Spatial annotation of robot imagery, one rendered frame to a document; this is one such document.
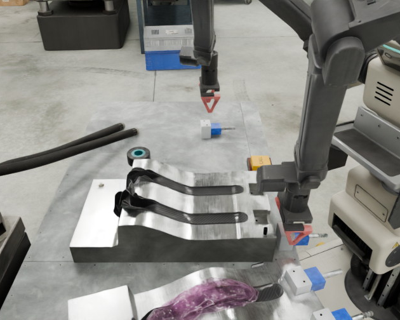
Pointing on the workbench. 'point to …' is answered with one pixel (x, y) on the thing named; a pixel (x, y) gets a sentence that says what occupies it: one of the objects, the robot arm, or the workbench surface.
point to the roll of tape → (139, 152)
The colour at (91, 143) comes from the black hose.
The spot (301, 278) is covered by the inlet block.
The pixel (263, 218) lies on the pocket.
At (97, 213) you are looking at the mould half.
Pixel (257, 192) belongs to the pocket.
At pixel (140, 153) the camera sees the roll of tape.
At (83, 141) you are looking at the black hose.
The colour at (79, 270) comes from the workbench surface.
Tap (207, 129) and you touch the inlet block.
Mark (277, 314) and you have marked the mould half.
